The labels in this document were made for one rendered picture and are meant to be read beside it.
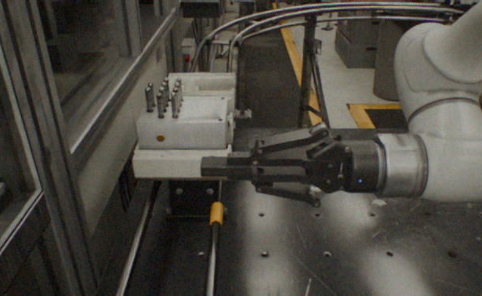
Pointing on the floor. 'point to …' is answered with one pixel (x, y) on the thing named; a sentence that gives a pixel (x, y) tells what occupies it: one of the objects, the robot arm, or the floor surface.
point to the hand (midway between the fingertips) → (226, 166)
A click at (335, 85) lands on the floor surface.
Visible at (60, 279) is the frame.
